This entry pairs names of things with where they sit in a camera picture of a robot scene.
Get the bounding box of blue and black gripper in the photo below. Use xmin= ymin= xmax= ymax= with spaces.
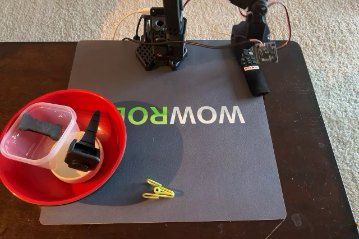
xmin=231 ymin=21 xmax=271 ymax=61

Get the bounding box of black remote control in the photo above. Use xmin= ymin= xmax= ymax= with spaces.
xmin=238 ymin=44 xmax=270 ymax=96

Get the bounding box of yellow wire clothespin clip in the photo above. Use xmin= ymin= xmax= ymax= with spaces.
xmin=141 ymin=178 xmax=175 ymax=199

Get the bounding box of black printed jaw part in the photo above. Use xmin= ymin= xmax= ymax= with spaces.
xmin=64 ymin=109 xmax=102 ymax=173

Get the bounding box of small white bowl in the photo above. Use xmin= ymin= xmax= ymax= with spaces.
xmin=49 ymin=131 xmax=105 ymax=184

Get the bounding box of black ribbed grip piece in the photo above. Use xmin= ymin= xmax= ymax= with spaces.
xmin=16 ymin=112 xmax=62 ymax=141

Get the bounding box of clear plastic container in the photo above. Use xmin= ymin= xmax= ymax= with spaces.
xmin=0 ymin=102 xmax=78 ymax=169

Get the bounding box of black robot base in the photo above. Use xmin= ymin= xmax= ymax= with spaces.
xmin=135 ymin=7 xmax=188 ymax=71

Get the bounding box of red bowl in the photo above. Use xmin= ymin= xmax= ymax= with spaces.
xmin=0 ymin=89 xmax=127 ymax=205

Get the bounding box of grey mat with logo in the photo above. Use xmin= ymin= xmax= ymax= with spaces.
xmin=39 ymin=39 xmax=287 ymax=225

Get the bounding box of camera circuit board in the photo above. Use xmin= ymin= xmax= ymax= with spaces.
xmin=254 ymin=41 xmax=280 ymax=64

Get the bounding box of black power cable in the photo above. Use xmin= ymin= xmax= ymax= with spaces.
xmin=133 ymin=16 xmax=145 ymax=41

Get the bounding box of white cable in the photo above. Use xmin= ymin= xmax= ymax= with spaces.
xmin=113 ymin=8 xmax=152 ymax=40

